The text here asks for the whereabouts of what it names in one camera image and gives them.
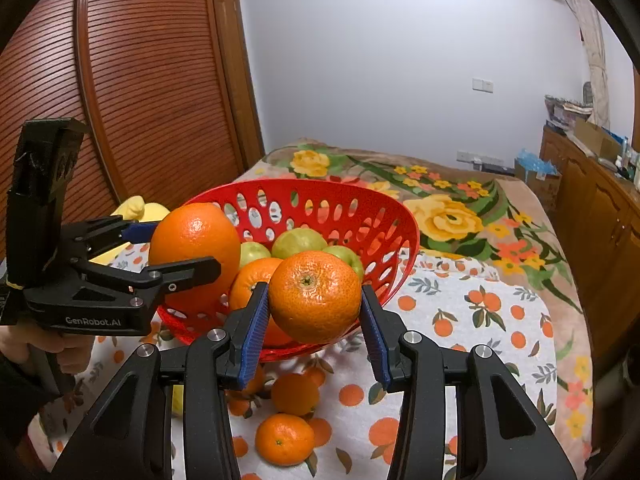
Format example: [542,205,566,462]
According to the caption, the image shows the large orange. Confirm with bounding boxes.
[149,203,241,315]
[228,257,293,348]

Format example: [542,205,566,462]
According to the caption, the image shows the yellow-green lemon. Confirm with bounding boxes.
[171,385,184,418]
[271,228,328,259]

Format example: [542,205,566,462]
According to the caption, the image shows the small mandarin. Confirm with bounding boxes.
[268,250,361,344]
[255,413,314,467]
[271,373,320,417]

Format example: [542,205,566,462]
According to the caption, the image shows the green apple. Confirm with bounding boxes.
[323,245,364,282]
[240,242,271,269]

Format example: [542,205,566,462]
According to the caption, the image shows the person's left hand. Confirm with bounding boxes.
[1,322,94,375]

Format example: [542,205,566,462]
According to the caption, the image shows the yellow Pikachu plush toy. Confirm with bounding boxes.
[91,195,169,266]

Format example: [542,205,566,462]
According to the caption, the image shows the red perforated plastic basket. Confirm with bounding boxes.
[157,178,421,364]

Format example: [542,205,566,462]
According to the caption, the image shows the orange-print white tablecloth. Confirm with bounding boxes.
[26,258,574,479]

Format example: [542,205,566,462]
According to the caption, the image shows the brown louvered wardrobe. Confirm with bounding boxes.
[0,0,266,261]

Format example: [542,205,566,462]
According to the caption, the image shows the floral bed blanket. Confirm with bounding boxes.
[246,139,592,469]

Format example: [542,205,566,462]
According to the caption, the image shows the wooden sideboard cabinet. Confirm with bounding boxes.
[540,127,639,377]

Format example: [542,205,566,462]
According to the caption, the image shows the cardboard box with blue bags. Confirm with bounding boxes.
[514,150,562,211]

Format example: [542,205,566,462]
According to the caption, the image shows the cardboard box on cabinet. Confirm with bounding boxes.
[574,118,622,162]

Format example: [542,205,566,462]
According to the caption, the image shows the beige curtain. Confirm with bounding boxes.
[572,0,611,129]

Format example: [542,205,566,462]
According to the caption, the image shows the white wall socket strip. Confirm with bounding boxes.
[456,151,504,166]

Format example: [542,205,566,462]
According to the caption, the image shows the white wall switch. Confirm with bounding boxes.
[472,78,494,93]

